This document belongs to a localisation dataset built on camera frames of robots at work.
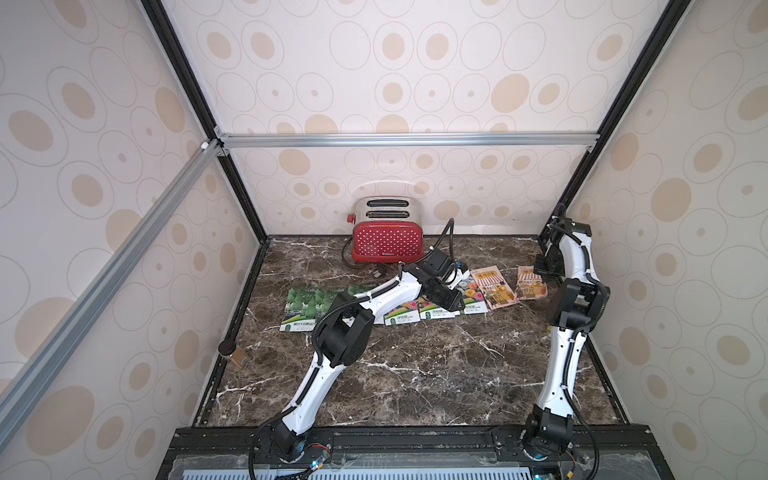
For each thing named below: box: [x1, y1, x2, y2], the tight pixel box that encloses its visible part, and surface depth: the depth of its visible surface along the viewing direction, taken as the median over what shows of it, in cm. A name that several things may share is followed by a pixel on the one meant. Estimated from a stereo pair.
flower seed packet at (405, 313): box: [384, 300, 421, 326], surface depth 99 cm
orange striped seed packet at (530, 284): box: [516, 265, 548, 300], surface depth 104 cm
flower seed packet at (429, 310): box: [418, 295, 460, 320], surface depth 99 cm
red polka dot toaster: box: [347, 195, 425, 263], surface depth 107 cm
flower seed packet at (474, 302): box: [464, 280, 488, 315], surface depth 103 cm
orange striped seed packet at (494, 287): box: [470, 265, 520, 310], surface depth 107 cm
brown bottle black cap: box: [218, 339, 247, 369], surface depth 83 cm
